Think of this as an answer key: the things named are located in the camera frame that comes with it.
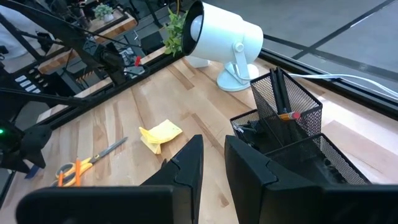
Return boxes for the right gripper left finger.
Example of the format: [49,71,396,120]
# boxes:
[14,133,205,224]

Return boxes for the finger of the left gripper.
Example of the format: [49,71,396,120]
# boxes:
[17,146,48,170]
[20,123,53,150]

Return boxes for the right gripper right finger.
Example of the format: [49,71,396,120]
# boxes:
[223,134,398,224]

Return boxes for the yellow sticky note pad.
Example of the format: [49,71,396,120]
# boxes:
[138,118,183,156]

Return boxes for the large black binder clip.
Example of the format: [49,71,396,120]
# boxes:
[245,119,262,135]

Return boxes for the small black binder clip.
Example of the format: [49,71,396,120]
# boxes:
[232,122,248,134]

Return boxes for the yellow handled scissors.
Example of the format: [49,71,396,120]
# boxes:
[50,136,129,188]

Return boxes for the black pen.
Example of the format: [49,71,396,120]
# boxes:
[269,68,285,115]
[276,67,292,113]

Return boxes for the black mesh desk organizer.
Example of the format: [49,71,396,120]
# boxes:
[229,66,371,187]

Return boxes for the black control box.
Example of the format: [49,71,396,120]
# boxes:
[12,72,47,96]

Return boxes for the wooden workstation table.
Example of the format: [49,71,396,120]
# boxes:
[37,7,138,75]

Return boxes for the small potted plant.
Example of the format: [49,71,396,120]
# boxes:
[92,2,115,24]

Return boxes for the green plant in white pot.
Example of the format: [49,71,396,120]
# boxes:
[162,6,211,69]

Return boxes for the white lamp cable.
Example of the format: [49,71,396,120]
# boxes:
[287,72,398,101]

